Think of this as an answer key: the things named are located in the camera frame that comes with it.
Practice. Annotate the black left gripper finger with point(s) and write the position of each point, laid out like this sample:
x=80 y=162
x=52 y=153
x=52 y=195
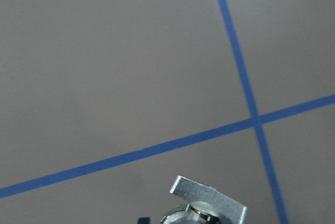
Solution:
x=144 y=220

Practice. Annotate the PPR valve with white ends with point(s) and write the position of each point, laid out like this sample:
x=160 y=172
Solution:
x=204 y=204

